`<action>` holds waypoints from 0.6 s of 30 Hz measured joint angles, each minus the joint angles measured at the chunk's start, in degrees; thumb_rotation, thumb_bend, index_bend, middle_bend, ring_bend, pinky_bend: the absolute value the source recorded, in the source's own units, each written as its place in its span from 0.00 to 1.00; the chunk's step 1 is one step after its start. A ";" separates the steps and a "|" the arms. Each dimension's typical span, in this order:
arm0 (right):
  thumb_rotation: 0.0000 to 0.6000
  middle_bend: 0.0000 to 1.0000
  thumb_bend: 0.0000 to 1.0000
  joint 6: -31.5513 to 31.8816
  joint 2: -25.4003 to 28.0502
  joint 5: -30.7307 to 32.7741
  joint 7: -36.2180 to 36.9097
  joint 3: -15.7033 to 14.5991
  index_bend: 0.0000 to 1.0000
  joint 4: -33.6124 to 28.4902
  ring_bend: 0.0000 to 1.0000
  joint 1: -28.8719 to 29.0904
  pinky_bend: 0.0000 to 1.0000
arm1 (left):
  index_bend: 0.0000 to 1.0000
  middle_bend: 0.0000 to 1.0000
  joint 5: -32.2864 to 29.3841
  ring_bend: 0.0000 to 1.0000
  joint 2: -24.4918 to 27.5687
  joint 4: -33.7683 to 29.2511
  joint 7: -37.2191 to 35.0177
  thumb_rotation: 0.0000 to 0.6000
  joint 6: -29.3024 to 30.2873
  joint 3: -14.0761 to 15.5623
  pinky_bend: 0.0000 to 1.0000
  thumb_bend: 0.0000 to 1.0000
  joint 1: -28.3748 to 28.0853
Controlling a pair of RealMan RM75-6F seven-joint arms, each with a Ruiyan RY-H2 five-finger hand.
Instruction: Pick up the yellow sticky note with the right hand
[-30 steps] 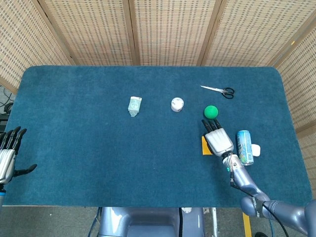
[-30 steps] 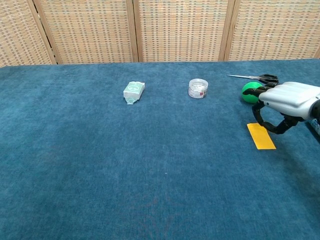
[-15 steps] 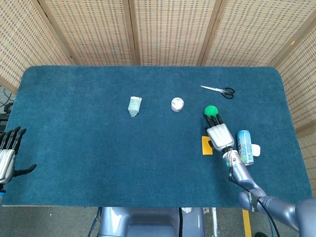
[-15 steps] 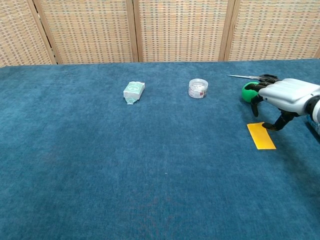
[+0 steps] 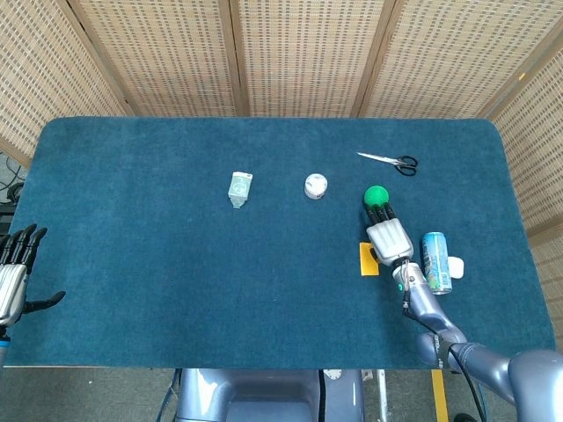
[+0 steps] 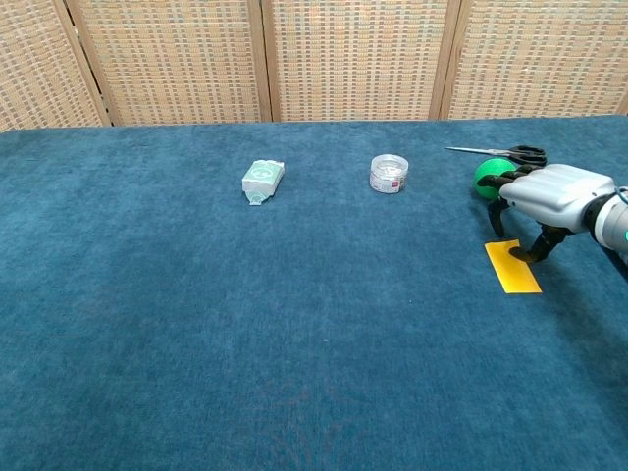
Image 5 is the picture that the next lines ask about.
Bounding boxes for green ball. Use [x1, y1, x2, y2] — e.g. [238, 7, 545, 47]
[363, 185, 391, 207]

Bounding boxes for blue table cloth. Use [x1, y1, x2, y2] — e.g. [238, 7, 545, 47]
[2, 115, 556, 372]

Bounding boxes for black handled scissors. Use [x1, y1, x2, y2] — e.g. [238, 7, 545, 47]
[355, 151, 418, 178]

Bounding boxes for white round container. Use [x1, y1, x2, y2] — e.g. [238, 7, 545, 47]
[303, 172, 329, 201]

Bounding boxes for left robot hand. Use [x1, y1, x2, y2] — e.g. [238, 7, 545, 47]
[0, 223, 67, 327]

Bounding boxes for grey robot torso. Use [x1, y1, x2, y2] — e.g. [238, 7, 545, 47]
[160, 367, 388, 422]

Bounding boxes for yellow rectangular card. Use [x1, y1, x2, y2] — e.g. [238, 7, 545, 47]
[359, 242, 381, 278]

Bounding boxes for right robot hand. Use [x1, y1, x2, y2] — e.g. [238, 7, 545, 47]
[362, 200, 415, 267]

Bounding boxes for black cables and equipment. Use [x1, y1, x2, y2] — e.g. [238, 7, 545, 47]
[0, 151, 28, 234]

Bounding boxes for woven bamboo folding screen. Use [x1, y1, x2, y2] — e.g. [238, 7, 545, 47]
[0, 0, 563, 317]

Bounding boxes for blue drink can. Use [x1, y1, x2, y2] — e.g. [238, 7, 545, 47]
[421, 231, 454, 296]

